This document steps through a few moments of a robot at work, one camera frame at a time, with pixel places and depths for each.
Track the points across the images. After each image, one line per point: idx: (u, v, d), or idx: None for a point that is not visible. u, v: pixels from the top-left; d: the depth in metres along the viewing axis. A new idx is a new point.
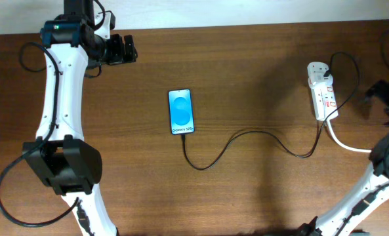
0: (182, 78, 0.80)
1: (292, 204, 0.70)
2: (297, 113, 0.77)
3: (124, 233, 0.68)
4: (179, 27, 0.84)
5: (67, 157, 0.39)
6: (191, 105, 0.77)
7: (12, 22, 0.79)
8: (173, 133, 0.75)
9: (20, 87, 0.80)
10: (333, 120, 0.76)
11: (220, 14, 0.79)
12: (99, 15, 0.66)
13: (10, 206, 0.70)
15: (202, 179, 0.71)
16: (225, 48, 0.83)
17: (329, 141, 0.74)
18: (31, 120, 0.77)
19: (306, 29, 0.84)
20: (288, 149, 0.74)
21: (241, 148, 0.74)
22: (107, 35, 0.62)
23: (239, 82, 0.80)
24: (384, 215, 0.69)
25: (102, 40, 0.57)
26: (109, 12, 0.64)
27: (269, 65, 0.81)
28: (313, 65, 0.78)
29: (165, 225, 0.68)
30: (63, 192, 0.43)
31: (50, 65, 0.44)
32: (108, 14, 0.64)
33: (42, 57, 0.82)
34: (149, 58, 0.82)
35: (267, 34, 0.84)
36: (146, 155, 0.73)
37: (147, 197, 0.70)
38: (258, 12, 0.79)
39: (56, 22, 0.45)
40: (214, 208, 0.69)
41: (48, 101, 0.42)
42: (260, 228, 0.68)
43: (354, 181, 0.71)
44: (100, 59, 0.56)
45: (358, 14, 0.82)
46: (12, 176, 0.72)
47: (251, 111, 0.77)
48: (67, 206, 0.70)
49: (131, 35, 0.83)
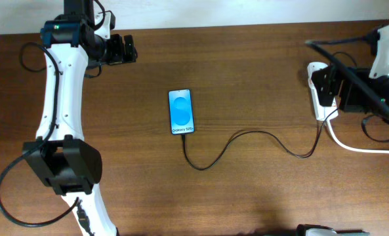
0: (182, 78, 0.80)
1: (292, 204, 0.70)
2: (297, 113, 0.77)
3: (124, 233, 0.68)
4: (179, 27, 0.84)
5: (67, 157, 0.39)
6: (191, 105, 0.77)
7: (12, 22, 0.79)
8: (173, 133, 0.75)
9: (20, 86, 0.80)
10: (333, 120, 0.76)
11: (220, 14, 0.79)
12: (99, 15, 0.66)
13: (10, 206, 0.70)
15: (202, 179, 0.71)
16: (225, 48, 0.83)
17: (329, 141, 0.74)
18: (31, 120, 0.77)
19: (305, 29, 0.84)
20: (288, 149, 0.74)
21: (241, 148, 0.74)
22: (107, 35, 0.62)
23: (240, 82, 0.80)
24: (385, 216, 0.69)
25: (102, 40, 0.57)
26: (109, 12, 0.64)
27: (269, 65, 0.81)
28: (313, 65, 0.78)
29: (165, 225, 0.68)
30: (63, 192, 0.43)
31: (50, 66, 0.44)
32: (108, 14, 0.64)
33: (42, 58, 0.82)
34: (149, 58, 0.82)
35: (267, 34, 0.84)
36: (146, 155, 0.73)
37: (147, 197, 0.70)
38: (258, 12, 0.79)
39: (56, 22, 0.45)
40: (214, 208, 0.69)
41: (48, 101, 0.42)
42: (260, 228, 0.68)
43: (354, 181, 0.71)
44: (99, 59, 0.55)
45: (358, 14, 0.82)
46: (11, 177, 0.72)
47: (251, 111, 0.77)
48: (67, 206, 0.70)
49: (131, 35, 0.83)
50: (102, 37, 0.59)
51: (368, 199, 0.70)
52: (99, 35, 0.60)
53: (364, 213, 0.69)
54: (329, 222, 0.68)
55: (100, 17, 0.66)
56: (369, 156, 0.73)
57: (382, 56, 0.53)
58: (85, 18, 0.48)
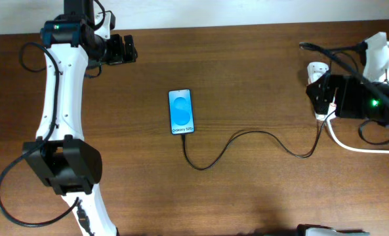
0: (182, 78, 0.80)
1: (292, 204, 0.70)
2: (297, 113, 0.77)
3: (124, 233, 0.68)
4: (179, 27, 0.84)
5: (67, 157, 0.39)
6: (191, 105, 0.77)
7: (12, 22, 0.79)
8: (173, 133, 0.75)
9: (20, 87, 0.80)
10: (333, 120, 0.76)
11: (220, 14, 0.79)
12: (100, 15, 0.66)
13: (10, 206, 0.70)
15: (202, 179, 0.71)
16: (225, 48, 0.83)
17: (329, 141, 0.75)
18: (31, 120, 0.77)
19: (305, 29, 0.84)
20: (288, 149, 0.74)
21: (241, 148, 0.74)
22: (107, 35, 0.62)
23: (240, 82, 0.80)
24: (386, 216, 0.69)
25: (102, 40, 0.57)
26: (110, 12, 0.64)
27: (269, 65, 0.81)
28: (313, 65, 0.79)
29: (165, 225, 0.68)
30: (63, 192, 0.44)
31: (50, 65, 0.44)
32: (108, 14, 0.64)
33: (42, 57, 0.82)
34: (149, 58, 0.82)
35: (267, 34, 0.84)
36: (146, 155, 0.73)
37: (147, 197, 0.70)
38: (258, 12, 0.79)
39: (56, 22, 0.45)
40: (214, 208, 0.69)
41: (48, 101, 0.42)
42: (260, 228, 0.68)
43: (354, 181, 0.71)
44: (100, 59, 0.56)
45: (357, 14, 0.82)
46: (11, 176, 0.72)
47: (251, 111, 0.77)
48: (67, 206, 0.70)
49: (131, 35, 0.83)
50: (101, 37, 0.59)
51: (368, 199, 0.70)
52: (99, 35, 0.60)
53: (364, 213, 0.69)
54: (329, 222, 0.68)
55: (100, 17, 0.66)
56: (368, 156, 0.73)
57: (372, 63, 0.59)
58: (85, 18, 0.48)
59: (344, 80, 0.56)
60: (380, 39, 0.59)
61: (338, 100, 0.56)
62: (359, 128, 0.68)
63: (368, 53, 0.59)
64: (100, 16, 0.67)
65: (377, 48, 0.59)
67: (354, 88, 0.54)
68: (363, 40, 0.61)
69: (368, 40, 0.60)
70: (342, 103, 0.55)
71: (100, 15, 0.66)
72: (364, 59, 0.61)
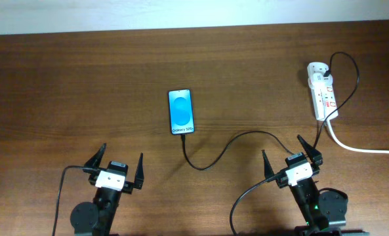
0: (183, 78, 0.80)
1: (291, 204, 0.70)
2: (297, 113, 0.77)
3: (124, 233, 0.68)
4: (179, 27, 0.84)
5: None
6: (191, 105, 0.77)
7: (12, 22, 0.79)
8: (173, 133, 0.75)
9: (20, 87, 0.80)
10: (332, 120, 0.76)
11: (220, 14, 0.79)
12: (109, 169, 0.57)
13: (10, 206, 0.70)
15: (203, 179, 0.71)
16: (226, 48, 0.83)
17: (329, 141, 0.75)
18: (31, 120, 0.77)
19: (305, 29, 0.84)
20: (288, 149, 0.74)
21: (241, 148, 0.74)
22: (119, 187, 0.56)
23: (239, 82, 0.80)
24: (386, 215, 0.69)
25: (95, 210, 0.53)
26: (111, 164, 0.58)
27: (269, 65, 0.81)
28: (313, 65, 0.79)
29: (166, 225, 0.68)
30: None
31: None
32: (100, 177, 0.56)
33: (42, 58, 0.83)
34: (150, 58, 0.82)
35: (267, 35, 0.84)
36: (146, 155, 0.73)
37: (147, 197, 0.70)
38: (257, 12, 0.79)
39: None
40: (215, 208, 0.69)
41: None
42: (260, 228, 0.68)
43: (354, 181, 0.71)
44: (108, 198, 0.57)
45: (357, 14, 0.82)
46: (12, 176, 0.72)
47: (250, 111, 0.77)
48: (67, 206, 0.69)
49: (100, 153, 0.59)
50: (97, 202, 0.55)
51: (368, 199, 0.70)
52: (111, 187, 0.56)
53: (364, 213, 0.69)
54: None
55: (107, 175, 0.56)
56: (368, 156, 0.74)
57: (298, 170, 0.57)
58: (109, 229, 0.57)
59: (306, 191, 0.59)
60: (319, 164, 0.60)
61: (307, 196, 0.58)
62: (281, 185, 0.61)
63: (290, 181, 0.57)
64: (112, 175, 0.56)
65: (300, 175, 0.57)
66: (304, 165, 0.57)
67: (307, 195, 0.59)
68: (287, 158, 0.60)
69: (288, 171, 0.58)
70: (310, 200, 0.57)
71: (107, 172, 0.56)
72: (292, 167, 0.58)
